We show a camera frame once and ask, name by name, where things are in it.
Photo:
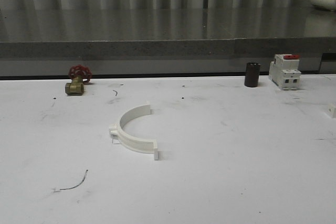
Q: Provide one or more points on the dark brown cylindrical capacitor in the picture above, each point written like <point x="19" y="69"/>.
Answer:
<point x="252" y="74"/>

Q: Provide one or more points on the brass valve red handwheel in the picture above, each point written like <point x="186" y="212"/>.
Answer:
<point x="79" y="75"/>

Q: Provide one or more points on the grey stone counter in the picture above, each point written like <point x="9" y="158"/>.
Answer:
<point x="181" y="42"/>

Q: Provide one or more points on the white circuit breaker red switch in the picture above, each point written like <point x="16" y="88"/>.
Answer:
<point x="284" y="71"/>

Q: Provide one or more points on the white half pipe clamp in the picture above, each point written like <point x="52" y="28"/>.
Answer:
<point x="130" y="140"/>
<point x="331" y="111"/>

